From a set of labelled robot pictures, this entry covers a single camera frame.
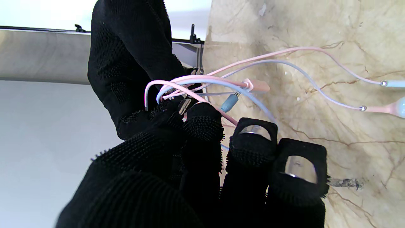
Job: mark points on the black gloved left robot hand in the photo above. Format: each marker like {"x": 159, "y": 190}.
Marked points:
{"x": 177, "y": 177}

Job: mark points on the printed conference room backdrop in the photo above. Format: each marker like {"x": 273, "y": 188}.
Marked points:
{"x": 41, "y": 95}

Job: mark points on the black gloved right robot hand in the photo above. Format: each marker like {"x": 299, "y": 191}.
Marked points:
{"x": 129, "y": 63}

